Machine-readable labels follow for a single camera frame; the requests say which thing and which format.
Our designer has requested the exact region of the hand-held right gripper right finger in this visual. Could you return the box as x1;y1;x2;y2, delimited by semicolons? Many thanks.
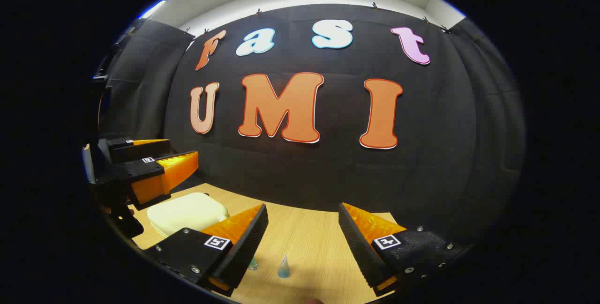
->
338;202;469;297

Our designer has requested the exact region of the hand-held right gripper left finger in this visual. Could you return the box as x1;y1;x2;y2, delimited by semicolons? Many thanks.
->
143;203;270;297

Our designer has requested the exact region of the pale yellow suitcase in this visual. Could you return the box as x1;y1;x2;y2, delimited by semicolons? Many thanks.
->
147;193;230;238

